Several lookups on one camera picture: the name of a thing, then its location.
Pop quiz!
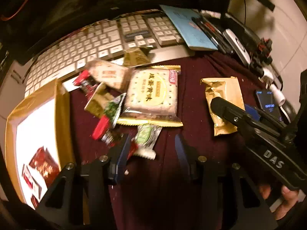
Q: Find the small green candy packet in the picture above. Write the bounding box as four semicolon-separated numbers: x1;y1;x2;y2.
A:
133;124;162;160

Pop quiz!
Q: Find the green gold tea packet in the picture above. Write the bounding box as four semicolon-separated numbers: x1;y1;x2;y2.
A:
84;82;115;118

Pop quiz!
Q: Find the gold foil snack packet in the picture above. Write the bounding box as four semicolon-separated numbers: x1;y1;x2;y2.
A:
200;76;246;137

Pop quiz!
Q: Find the right human hand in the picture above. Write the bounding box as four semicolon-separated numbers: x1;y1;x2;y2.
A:
258;184;299;220

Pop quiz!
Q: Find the black smartphone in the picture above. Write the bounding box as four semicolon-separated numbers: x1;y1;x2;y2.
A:
255;89;282;121

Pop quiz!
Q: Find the large yellow cracker packet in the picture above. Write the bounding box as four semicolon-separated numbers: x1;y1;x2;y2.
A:
117;65;183;127

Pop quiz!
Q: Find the white computer keyboard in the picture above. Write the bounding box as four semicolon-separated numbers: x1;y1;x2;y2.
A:
24;12;190;97

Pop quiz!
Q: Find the beige wafer snack packet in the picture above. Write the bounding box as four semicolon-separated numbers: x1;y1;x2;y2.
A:
85;59;132;92

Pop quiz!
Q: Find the gold cardboard tray box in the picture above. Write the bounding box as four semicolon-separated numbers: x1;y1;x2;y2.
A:
5;80;75;207

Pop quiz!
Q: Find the red white candy wrapper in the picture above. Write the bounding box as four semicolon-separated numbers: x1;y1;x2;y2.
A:
91;115;123;147

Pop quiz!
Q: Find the orange cable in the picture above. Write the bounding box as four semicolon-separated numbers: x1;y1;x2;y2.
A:
0;0;42;22

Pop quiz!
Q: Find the dark red snack packet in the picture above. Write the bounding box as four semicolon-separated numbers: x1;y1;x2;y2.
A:
29;147;60;188

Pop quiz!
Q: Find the blue notebook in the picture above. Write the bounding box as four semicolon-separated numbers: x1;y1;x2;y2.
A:
160;5;218;51

